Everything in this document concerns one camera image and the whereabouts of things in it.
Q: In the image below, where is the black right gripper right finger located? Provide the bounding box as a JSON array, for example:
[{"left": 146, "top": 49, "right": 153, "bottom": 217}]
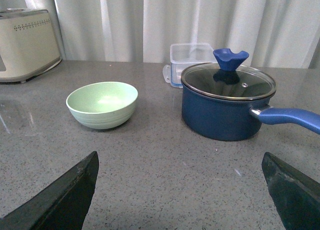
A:
[{"left": 261, "top": 152, "right": 320, "bottom": 229}]

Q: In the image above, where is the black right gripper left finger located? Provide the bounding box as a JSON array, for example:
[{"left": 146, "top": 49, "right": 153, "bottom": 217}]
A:
[{"left": 0, "top": 151, "right": 99, "bottom": 229}]

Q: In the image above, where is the green bowl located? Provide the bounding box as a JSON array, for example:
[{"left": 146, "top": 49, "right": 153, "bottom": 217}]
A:
[{"left": 66, "top": 82, "right": 138, "bottom": 130}]

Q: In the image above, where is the blue saucepan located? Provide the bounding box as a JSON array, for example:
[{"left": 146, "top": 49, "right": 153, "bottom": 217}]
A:
[{"left": 181, "top": 86, "right": 320, "bottom": 141}]

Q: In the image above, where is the glass lid with blue knob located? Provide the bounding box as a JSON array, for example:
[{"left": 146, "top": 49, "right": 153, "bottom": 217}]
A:
[{"left": 181, "top": 48, "right": 276, "bottom": 101}]

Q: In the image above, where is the cream toaster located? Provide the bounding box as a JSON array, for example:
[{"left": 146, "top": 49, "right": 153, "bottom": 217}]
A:
[{"left": 0, "top": 9, "right": 62, "bottom": 83}]

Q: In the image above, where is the clear plastic food container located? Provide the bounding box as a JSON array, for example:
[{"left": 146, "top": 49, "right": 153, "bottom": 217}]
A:
[{"left": 162, "top": 43, "right": 217, "bottom": 88}]

